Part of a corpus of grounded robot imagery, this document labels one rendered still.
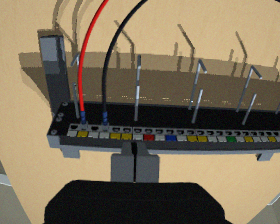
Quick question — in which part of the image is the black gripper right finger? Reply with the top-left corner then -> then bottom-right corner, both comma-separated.
134,142 -> 160,183

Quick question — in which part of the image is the black patch cord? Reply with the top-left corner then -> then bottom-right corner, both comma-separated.
102,0 -> 148,118

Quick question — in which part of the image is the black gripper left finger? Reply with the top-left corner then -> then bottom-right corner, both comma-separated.
111,142 -> 134,182

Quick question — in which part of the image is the red cable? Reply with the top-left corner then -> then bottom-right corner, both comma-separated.
78,0 -> 109,117

